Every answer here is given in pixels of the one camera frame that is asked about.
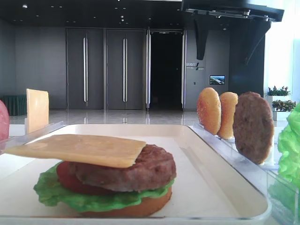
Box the golden bun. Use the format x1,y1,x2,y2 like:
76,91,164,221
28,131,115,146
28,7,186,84
197,87,221,135
217,92,238,139

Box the orange cheese slice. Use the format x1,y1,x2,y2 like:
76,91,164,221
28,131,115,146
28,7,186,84
26,89,49,133
4,134,146,168

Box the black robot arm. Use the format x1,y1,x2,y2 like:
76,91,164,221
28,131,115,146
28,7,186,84
181,0,284,64

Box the brown meat patty on burger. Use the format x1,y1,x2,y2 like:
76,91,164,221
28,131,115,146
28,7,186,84
69,144,176,192

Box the standing brown meat patty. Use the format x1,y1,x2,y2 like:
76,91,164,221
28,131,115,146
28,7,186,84
232,92,274,164

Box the red tomato slice on burger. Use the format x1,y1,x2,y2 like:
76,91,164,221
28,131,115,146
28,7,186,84
56,161,117,195

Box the standing orange cheese slice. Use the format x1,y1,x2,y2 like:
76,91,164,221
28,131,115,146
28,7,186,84
26,89,49,133

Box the green lettuce leaf on burger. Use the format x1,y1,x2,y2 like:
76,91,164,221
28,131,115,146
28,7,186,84
33,162,174,212

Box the standing red tomato slice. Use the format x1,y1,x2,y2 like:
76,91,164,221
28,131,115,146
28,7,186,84
0,101,10,141

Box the standing green lettuce leaf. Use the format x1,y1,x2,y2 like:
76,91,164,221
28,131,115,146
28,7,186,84
269,105,300,212

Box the grey double door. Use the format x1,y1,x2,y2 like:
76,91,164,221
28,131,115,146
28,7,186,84
66,28,145,110

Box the cream rectangular serving tray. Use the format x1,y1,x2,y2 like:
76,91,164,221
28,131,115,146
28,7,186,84
0,124,272,225

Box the bottom bun on tray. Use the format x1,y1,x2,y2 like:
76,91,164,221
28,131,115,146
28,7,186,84
80,187,172,218

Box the white planter with flowers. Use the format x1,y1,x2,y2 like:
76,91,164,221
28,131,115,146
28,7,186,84
266,86,296,121

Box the green draped table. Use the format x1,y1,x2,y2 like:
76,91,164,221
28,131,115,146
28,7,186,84
0,95,27,116

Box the small wall display screen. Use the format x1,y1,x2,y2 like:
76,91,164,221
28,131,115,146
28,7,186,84
209,75,225,85

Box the left long clear rail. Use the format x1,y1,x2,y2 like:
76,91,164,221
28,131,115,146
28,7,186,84
0,121,66,154

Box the long clear rail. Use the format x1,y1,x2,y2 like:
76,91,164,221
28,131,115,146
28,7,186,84
0,121,66,154
190,123,300,225

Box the right long clear rail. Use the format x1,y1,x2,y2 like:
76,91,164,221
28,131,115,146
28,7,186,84
190,123,300,225

